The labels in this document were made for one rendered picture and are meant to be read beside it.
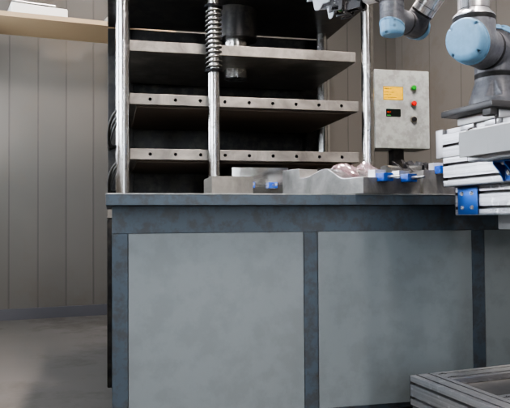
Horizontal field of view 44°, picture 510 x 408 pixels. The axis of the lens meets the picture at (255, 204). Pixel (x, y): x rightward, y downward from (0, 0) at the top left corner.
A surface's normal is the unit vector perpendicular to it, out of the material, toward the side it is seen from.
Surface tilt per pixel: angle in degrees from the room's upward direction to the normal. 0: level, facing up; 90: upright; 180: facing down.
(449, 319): 90
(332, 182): 90
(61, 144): 90
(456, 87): 90
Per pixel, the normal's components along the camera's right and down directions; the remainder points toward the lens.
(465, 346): 0.22, -0.03
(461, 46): -0.69, 0.12
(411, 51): -0.94, 0.00
